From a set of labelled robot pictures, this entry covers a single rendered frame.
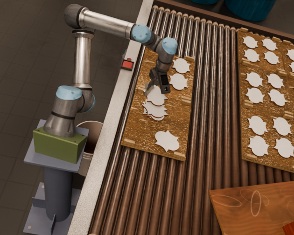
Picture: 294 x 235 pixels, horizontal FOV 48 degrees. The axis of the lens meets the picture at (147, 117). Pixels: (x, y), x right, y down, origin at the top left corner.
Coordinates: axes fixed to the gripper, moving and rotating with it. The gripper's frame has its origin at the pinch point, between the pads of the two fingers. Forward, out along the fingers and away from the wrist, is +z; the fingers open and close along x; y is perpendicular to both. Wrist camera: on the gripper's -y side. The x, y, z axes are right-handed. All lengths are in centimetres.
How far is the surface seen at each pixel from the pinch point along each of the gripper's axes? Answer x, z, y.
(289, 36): -141, 10, 55
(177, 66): -29.7, 10.9, 31.4
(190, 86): -32.4, 12.1, 14.4
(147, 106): 3.5, 7.6, -1.1
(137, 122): 10.5, 12.1, -8.4
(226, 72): -66, 14, 25
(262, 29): -121, 10, 66
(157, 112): -0.5, 7.6, -6.5
